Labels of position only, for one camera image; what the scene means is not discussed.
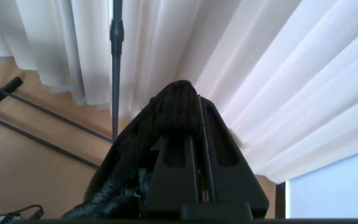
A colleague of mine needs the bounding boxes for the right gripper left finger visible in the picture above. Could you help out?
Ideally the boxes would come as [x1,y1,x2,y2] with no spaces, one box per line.
[141,134,200,219]

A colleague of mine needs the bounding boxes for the black cable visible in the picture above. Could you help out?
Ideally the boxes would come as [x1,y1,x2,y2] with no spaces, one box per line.
[0,204,45,223]

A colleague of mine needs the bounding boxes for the black clothes rack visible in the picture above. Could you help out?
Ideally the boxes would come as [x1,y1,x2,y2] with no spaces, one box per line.
[0,0,126,171]

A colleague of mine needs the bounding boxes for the black shorts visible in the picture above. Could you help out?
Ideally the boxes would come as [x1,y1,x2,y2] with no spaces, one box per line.
[61,79,205,220]

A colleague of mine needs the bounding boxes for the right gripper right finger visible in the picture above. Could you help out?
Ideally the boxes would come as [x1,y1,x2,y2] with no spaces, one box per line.
[197,96,270,219]

